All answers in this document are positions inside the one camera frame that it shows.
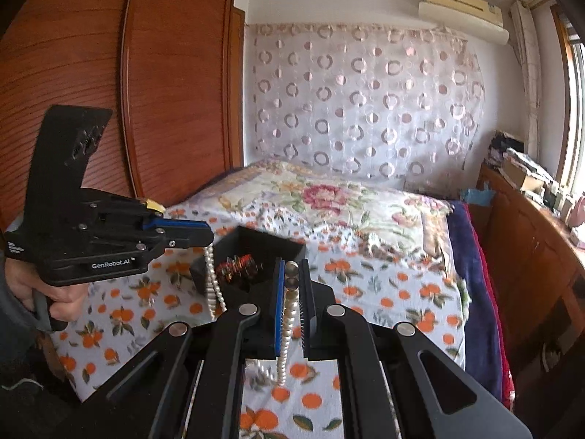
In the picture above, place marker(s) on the floral quilt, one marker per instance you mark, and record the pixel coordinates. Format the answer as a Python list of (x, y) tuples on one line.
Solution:
[(350, 215)]

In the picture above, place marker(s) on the black open storage box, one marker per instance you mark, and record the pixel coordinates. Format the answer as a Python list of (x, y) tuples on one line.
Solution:
[(265, 248)]

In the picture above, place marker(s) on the pink ceramic figurine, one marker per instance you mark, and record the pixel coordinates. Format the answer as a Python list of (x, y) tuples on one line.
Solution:
[(577, 214)]

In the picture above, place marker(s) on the circle pattern sheer curtain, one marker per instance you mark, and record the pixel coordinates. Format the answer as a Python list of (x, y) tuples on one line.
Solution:
[(369, 101)]

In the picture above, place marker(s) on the wall air conditioner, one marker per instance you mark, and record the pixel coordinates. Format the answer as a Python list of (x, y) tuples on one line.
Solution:
[(478, 18)]

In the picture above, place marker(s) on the cardboard box on cabinet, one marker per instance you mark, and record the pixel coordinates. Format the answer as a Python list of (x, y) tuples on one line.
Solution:
[(527, 176)]

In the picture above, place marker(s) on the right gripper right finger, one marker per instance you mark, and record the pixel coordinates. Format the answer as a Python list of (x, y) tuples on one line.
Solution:
[(395, 382)]

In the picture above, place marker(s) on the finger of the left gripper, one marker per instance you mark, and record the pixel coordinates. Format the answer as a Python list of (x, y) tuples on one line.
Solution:
[(161, 240), (188, 227)]

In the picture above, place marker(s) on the orange print white bedsheet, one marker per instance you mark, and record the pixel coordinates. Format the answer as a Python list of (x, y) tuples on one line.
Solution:
[(399, 269)]

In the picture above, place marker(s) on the yellow brown striped blanket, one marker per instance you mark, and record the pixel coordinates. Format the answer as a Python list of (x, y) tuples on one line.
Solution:
[(153, 205)]

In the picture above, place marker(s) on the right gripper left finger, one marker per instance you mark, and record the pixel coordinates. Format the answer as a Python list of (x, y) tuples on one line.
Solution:
[(188, 381)]

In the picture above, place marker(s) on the left hand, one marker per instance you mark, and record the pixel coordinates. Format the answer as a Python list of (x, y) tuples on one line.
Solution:
[(23, 281)]

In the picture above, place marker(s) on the window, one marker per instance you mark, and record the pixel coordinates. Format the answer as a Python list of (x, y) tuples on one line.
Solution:
[(570, 170)]

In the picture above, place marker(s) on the dark blue blanket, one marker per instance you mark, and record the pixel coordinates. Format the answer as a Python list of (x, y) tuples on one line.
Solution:
[(486, 358)]

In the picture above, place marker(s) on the wooden side cabinet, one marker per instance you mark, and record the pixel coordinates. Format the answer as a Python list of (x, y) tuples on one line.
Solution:
[(533, 269)]

